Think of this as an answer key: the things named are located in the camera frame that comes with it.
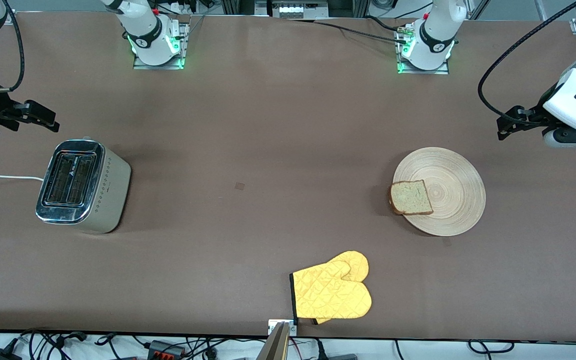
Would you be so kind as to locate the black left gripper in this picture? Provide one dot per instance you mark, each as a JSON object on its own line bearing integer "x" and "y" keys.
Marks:
{"x": 539, "y": 114}

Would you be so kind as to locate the white plate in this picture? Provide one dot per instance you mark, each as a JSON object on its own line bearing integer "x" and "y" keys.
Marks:
{"x": 455, "y": 200}

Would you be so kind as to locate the brown crust bread slice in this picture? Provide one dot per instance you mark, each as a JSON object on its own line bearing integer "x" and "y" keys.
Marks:
{"x": 410, "y": 198}

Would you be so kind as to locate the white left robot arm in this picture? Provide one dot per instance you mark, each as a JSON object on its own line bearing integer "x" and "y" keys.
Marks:
{"x": 435, "y": 35}

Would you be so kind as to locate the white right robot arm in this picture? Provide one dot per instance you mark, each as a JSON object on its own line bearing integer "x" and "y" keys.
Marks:
{"x": 148, "y": 30}

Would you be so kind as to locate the chrome and beige toaster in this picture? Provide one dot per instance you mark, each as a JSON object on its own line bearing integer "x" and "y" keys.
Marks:
{"x": 93, "y": 195}

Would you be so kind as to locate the black power adapter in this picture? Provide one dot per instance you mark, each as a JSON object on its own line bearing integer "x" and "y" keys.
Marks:
{"x": 0, "y": 355}

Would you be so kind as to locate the grey power strip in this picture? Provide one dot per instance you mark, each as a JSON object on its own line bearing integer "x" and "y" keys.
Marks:
{"x": 298, "y": 9}

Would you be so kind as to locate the yellow quilted oven mitt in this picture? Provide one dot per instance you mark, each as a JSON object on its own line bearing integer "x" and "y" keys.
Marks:
{"x": 333, "y": 292}

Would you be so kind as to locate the orange and black connector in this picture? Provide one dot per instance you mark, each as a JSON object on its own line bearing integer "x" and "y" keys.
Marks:
{"x": 165, "y": 348}

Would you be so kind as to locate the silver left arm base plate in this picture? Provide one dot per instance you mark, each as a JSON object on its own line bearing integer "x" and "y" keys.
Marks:
{"x": 402, "y": 69}

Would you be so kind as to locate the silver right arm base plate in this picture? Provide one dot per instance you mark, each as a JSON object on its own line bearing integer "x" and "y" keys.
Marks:
{"x": 184, "y": 45}

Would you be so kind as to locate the aluminium camera mount bar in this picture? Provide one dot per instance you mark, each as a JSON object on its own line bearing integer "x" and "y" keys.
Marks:
{"x": 277, "y": 345}

